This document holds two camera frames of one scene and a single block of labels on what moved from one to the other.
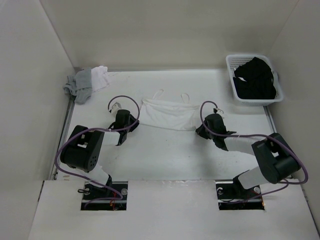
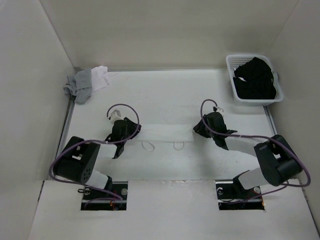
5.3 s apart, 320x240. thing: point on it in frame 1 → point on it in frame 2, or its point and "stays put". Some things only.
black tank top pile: (259, 84) stays put
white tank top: (163, 113) → (177, 133)
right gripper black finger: (202, 131) stays put
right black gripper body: (212, 136) stays put
